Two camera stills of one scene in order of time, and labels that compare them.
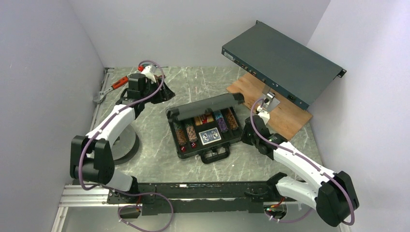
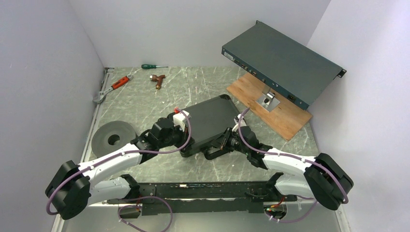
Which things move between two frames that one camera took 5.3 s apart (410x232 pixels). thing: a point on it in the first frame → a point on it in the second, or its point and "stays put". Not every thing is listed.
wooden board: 287,117 stays put
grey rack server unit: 283,66 stays put
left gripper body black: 151,87 → 177,138
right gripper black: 244,138 → 226,138
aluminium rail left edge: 106,73 stays put
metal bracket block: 270,101 stays put
